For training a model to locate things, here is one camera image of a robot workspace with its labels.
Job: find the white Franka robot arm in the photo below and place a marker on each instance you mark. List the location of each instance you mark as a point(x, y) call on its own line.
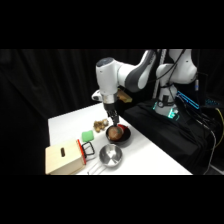
point(106, 76)

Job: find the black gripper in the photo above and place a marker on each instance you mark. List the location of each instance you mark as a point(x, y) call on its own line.
point(109, 108)

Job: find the light wooden box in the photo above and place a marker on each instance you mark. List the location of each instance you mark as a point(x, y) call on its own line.
point(63, 160)

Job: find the blue lit control box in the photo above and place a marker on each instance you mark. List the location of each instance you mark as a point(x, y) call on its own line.
point(188, 99)

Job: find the green sponge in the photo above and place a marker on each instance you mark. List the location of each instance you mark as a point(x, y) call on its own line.
point(88, 135)

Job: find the black draped robot stand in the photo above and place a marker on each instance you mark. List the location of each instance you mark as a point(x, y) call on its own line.
point(163, 133)

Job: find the tan wrist camera mount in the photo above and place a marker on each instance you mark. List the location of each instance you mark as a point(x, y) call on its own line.
point(125, 96)

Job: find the potato toy with red hat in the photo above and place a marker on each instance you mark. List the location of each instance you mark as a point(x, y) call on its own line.
point(115, 133)

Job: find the black curtain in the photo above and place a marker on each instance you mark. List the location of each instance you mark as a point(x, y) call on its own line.
point(36, 86)

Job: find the black bowl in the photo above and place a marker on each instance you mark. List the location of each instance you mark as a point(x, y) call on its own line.
point(124, 137)

